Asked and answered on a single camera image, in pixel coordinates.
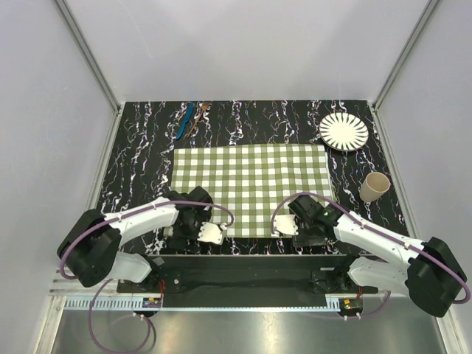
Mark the brown wooden fork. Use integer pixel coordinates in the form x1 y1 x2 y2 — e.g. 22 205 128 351
185 101 212 139

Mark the right aluminium frame post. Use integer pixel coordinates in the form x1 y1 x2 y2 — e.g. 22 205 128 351
372 0 442 110

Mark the purple cable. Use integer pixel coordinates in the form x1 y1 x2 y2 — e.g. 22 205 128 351
271 192 468 321
59 201 235 350

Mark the aluminium front rail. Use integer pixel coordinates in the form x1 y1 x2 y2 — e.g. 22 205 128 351
50 275 363 316

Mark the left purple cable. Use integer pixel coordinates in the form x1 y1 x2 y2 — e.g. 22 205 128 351
59 201 235 350

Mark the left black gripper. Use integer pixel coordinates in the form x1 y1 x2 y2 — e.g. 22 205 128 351
170 211 211 253

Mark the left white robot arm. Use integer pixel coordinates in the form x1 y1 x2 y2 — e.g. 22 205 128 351
57 187 223 292

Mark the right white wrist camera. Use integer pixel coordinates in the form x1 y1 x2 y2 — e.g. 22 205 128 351
273 215 299 236

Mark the beige paper cup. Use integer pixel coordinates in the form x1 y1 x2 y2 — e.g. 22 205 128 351
360 172 391 203

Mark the blue plastic knife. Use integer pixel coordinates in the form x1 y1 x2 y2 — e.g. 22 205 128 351
176 103 195 140

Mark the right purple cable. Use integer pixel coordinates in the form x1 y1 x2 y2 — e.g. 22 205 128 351
271 192 468 321

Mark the aluminium frame post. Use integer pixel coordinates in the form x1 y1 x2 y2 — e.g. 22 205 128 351
372 0 442 110
52 0 121 114

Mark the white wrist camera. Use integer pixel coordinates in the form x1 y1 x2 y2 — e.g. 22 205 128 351
197 222 228 245
273 215 299 236

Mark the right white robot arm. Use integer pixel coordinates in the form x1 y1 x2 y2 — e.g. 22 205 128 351
284 192 467 318

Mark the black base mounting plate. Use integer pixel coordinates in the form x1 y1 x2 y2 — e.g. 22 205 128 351
117 254 379 296

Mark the white blue striped plate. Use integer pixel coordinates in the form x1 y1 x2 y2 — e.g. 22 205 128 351
319 112 369 152

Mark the green checkered cloth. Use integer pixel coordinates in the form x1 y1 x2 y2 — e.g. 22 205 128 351
171 144 334 238

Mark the left aluminium frame post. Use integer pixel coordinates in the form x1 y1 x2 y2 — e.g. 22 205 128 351
52 0 121 114

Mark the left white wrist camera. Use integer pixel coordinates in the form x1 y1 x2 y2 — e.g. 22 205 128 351
197 222 228 245

